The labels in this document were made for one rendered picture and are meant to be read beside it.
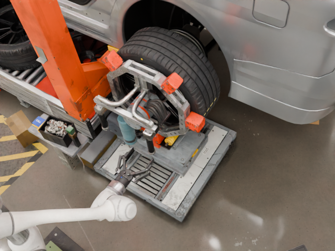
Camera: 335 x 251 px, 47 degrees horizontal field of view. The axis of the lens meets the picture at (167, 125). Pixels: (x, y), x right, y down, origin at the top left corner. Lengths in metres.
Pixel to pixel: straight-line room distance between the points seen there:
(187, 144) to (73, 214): 1.26
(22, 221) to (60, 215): 0.16
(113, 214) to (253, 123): 1.74
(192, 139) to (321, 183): 0.99
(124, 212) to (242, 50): 1.02
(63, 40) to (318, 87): 1.37
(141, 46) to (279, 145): 1.49
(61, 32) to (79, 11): 0.64
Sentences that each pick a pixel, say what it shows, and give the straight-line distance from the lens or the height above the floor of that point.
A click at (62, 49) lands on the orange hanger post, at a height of 1.15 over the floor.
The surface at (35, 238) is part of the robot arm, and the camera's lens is 2.30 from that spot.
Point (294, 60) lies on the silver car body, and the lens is 1.98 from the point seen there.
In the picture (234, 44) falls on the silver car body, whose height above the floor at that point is 1.19.
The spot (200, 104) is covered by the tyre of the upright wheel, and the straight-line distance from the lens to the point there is 2.12.
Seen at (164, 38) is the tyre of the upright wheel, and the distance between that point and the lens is 2.15.
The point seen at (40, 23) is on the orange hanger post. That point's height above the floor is 1.38.
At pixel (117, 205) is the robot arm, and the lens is 1.82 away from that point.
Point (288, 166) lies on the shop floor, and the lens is 3.06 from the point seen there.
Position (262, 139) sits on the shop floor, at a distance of 3.14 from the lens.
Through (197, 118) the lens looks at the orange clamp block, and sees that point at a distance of 2.14.
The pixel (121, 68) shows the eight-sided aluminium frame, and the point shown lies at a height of 1.10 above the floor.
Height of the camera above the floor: 2.63
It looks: 55 degrees down
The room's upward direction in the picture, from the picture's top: 8 degrees counter-clockwise
